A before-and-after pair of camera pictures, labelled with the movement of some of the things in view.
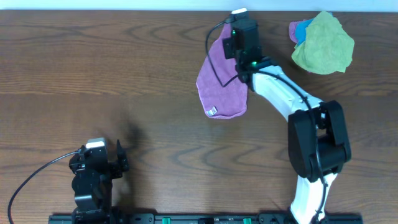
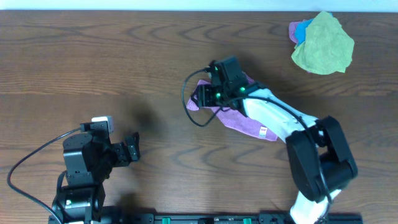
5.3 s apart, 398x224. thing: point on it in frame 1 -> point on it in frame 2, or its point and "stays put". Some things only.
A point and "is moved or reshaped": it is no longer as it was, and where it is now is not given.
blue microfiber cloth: x=301 y=27 stays put
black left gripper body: x=115 y=170 -> x=119 y=153
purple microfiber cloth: x=219 y=101 is moved or reshaped
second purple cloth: x=291 y=30 stays put
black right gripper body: x=227 y=51 -> x=212 y=96
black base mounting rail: x=201 y=218 stays put
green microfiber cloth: x=328 y=47 stays put
